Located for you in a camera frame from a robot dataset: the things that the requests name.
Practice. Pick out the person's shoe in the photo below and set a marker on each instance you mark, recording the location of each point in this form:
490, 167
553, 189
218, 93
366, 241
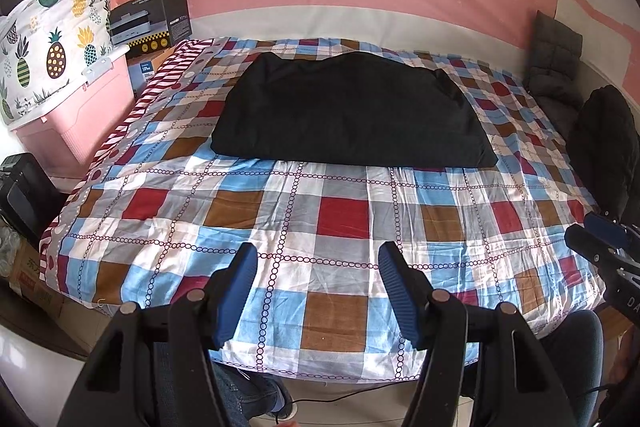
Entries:
286, 404

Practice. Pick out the black garment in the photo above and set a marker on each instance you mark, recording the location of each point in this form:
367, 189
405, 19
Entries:
350, 117

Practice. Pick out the person's left leg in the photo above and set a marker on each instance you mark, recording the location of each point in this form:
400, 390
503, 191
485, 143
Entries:
240, 387

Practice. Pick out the checkered blanket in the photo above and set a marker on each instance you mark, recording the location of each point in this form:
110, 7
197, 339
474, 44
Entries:
310, 227

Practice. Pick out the person's leg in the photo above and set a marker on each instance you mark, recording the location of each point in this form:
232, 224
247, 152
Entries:
240, 387
575, 357

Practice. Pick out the brown cardboard box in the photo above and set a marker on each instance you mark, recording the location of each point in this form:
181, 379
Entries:
27, 279

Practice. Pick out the black printed box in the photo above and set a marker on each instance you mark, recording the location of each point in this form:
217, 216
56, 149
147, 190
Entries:
150, 17

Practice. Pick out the cardboard box with blue label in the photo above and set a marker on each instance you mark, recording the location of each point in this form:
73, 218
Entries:
145, 72

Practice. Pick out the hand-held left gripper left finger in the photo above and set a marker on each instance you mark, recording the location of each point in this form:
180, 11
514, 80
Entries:
235, 297

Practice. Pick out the pineapple print fabric bag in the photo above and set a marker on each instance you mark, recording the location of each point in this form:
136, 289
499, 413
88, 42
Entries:
50, 32

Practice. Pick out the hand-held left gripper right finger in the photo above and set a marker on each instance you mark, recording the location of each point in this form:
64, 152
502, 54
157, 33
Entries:
400, 297

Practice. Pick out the black padded jacket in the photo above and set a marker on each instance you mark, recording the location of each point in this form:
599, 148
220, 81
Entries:
605, 147

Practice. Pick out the pink plastic storage box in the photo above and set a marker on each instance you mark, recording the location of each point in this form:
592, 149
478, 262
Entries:
75, 122

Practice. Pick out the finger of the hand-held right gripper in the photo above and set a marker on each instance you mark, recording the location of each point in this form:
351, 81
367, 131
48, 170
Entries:
606, 227
585, 242

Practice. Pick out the person's right leg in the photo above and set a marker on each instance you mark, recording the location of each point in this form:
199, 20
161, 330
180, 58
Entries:
575, 357

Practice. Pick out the grey padded jacket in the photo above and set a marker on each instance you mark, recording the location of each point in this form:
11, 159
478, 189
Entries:
552, 52

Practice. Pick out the black case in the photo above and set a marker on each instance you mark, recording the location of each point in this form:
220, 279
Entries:
25, 202

